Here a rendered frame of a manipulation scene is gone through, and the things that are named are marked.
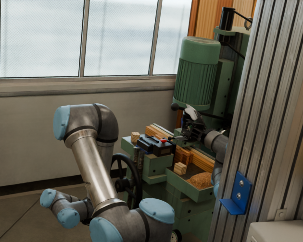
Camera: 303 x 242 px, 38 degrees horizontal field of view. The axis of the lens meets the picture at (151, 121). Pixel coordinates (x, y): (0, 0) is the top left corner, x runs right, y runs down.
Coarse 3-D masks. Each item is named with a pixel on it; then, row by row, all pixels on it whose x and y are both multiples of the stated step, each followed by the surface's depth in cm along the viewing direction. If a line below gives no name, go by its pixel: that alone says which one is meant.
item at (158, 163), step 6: (132, 150) 201; (132, 156) 201; (144, 156) 194; (150, 156) 193; (168, 156) 197; (138, 162) 198; (144, 162) 194; (150, 162) 191; (156, 162) 193; (162, 162) 196; (168, 162) 198; (144, 168) 195; (150, 168) 192; (156, 168) 195; (162, 168) 197; (150, 174) 194; (156, 174) 196
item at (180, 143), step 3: (177, 129) 208; (180, 129) 208; (174, 132) 208; (177, 132) 206; (180, 132) 205; (174, 135) 209; (177, 135) 207; (180, 135) 205; (174, 141) 209; (177, 141) 207; (180, 141) 205; (183, 141) 205; (198, 141) 211; (177, 144) 207; (180, 144) 206; (183, 144) 206; (186, 144) 207; (189, 144) 208; (192, 144) 209; (195, 144) 211
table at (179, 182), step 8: (128, 136) 227; (144, 136) 230; (128, 144) 220; (136, 144) 219; (128, 152) 221; (128, 168) 205; (168, 168) 198; (192, 168) 201; (200, 168) 202; (144, 176) 195; (152, 176) 195; (160, 176) 196; (168, 176) 197; (176, 176) 192; (184, 176) 192; (176, 184) 193; (184, 184) 188; (184, 192) 189; (192, 192) 185; (200, 192) 182; (208, 192) 185; (200, 200) 184
